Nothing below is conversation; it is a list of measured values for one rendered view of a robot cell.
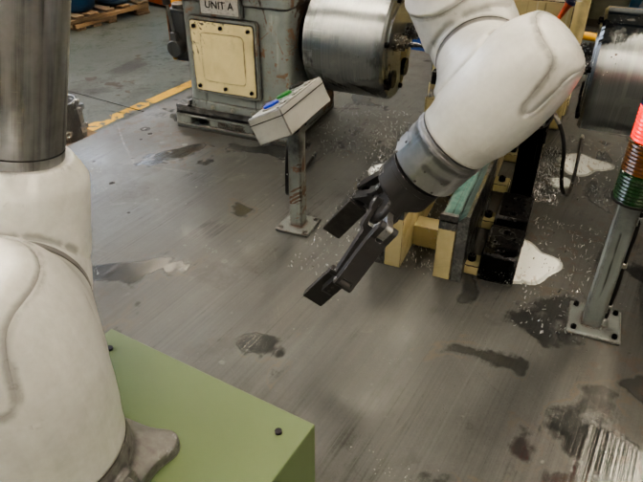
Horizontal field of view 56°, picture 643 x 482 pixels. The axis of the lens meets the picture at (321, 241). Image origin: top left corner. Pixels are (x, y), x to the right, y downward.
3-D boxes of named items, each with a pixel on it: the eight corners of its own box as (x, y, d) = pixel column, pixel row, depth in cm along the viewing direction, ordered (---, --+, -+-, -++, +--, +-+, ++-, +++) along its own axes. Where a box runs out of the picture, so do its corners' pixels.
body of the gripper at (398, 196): (400, 132, 74) (355, 179, 79) (392, 173, 67) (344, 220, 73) (447, 166, 75) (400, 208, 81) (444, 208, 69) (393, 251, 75)
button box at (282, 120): (301, 111, 117) (289, 86, 115) (331, 100, 113) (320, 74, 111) (259, 146, 104) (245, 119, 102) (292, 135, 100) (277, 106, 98)
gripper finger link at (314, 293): (352, 275, 76) (351, 280, 76) (321, 302, 81) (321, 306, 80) (333, 264, 76) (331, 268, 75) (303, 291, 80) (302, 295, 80)
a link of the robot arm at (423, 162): (419, 138, 63) (385, 172, 67) (484, 185, 66) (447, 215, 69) (426, 95, 70) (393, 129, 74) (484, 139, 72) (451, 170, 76)
